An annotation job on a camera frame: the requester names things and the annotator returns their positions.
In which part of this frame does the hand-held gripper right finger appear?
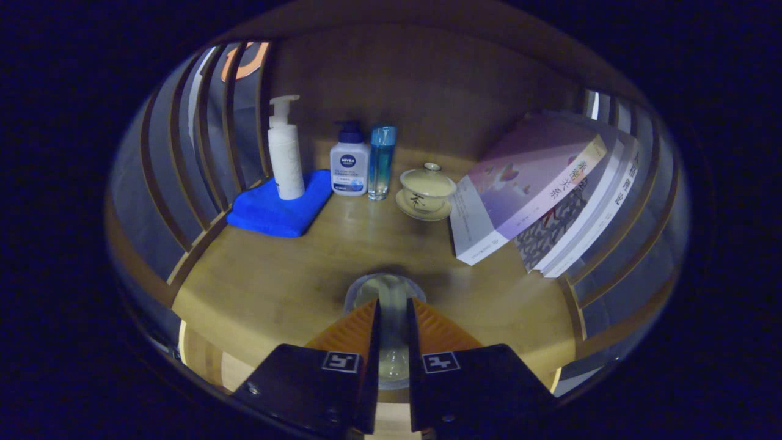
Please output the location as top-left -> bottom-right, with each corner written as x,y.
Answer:
406,298 -> 558,433

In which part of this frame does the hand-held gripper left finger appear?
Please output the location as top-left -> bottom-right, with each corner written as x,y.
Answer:
231,298 -> 382,436

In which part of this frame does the pale green teapot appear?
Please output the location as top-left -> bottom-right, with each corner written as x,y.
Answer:
343,273 -> 427,390

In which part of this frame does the wooden countertop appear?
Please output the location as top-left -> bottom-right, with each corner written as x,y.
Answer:
171,144 -> 578,392

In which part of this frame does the wooden cabinet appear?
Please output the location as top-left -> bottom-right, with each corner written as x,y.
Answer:
104,0 -> 691,398

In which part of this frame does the blue folded cloth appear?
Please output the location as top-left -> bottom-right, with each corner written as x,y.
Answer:
227,169 -> 334,238

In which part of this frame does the cream lidded tea cup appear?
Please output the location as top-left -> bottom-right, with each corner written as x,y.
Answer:
395,162 -> 458,222

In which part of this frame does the black patterned book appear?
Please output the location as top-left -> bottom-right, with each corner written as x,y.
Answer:
513,131 -> 630,274

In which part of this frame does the white lotion bottle blue cap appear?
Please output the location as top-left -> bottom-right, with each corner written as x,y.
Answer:
329,120 -> 371,197

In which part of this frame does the blue glass bottle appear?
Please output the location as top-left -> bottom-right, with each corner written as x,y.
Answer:
368,125 -> 398,201

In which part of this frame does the purple and white book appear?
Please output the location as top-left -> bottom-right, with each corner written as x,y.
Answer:
449,113 -> 608,266

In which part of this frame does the white pump bottle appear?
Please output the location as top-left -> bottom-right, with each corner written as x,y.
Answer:
268,95 -> 305,200

